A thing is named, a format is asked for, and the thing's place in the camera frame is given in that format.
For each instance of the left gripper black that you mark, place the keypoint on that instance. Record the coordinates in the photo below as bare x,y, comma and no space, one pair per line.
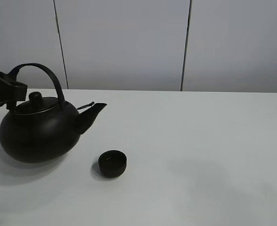
11,91

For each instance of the black teapot with handle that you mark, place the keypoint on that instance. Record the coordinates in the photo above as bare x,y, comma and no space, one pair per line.
44,128

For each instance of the small black teacup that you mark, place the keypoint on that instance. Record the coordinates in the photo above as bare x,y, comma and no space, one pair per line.
112,163

